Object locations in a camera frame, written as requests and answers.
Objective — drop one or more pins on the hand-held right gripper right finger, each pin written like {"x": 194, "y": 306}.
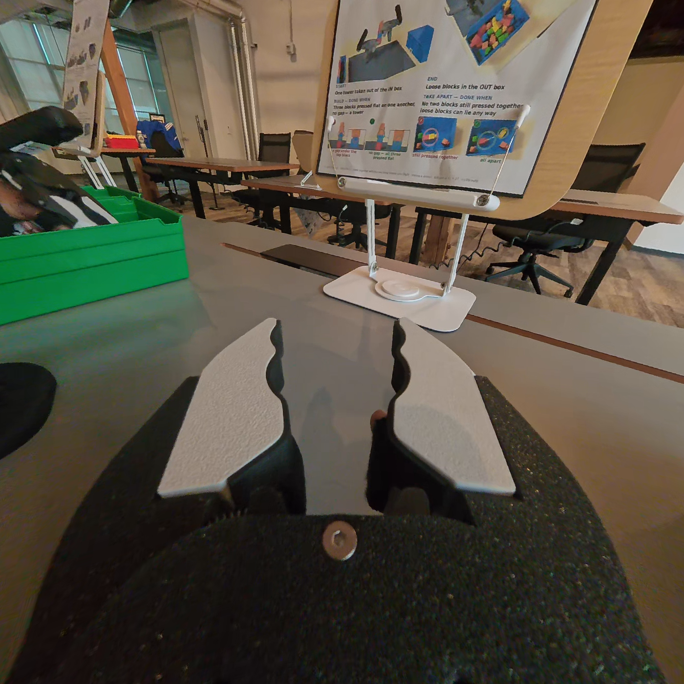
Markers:
{"x": 449, "y": 417}

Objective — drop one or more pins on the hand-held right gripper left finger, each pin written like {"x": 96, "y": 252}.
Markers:
{"x": 230, "y": 417}

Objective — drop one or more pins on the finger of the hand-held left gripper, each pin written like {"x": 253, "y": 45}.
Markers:
{"x": 64, "y": 216}
{"x": 96, "y": 212}

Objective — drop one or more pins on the green plastic bin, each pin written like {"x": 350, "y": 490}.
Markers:
{"x": 96, "y": 256}

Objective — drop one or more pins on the wooden desk with black legs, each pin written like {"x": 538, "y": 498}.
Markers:
{"x": 278, "y": 183}
{"x": 614, "y": 211}
{"x": 213, "y": 164}
{"x": 133, "y": 152}

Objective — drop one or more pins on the wooden board with picture sheet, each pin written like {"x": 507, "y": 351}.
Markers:
{"x": 85, "y": 64}

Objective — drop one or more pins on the red box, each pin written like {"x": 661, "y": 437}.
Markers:
{"x": 120, "y": 141}

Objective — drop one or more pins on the slanted wooden beam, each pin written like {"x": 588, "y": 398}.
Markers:
{"x": 120, "y": 107}

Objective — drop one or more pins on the blue jacket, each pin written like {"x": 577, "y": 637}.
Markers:
{"x": 155, "y": 136}

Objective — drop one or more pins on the white document stand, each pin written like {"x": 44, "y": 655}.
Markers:
{"x": 398, "y": 291}

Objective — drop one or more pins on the black flat plate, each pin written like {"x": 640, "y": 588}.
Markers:
{"x": 315, "y": 259}

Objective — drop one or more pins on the black office chair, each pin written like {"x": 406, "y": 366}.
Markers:
{"x": 275, "y": 147}
{"x": 539, "y": 235}
{"x": 358, "y": 219}

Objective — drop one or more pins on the black round pad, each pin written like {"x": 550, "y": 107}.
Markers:
{"x": 24, "y": 406}

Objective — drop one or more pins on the small white stand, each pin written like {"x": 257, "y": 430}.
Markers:
{"x": 310, "y": 181}

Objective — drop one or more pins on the wooden display board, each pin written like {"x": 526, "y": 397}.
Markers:
{"x": 577, "y": 133}

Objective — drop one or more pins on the printed instruction sheet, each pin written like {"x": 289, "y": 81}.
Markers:
{"x": 427, "y": 80}

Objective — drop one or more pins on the wooden post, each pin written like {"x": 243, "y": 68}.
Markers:
{"x": 443, "y": 235}

